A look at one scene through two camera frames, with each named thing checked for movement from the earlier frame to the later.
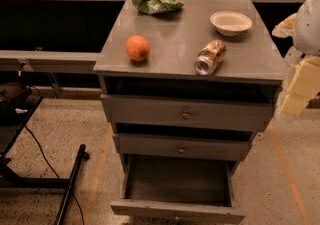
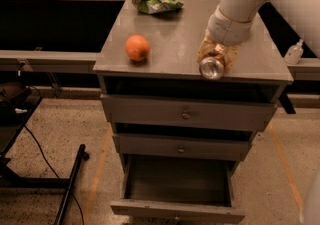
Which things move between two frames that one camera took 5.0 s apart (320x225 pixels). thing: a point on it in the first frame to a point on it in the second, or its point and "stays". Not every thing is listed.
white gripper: [308, 29] to [228, 31]
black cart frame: [17, 104] stays
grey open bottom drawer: [178, 188] stays
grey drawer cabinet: [187, 82] stays
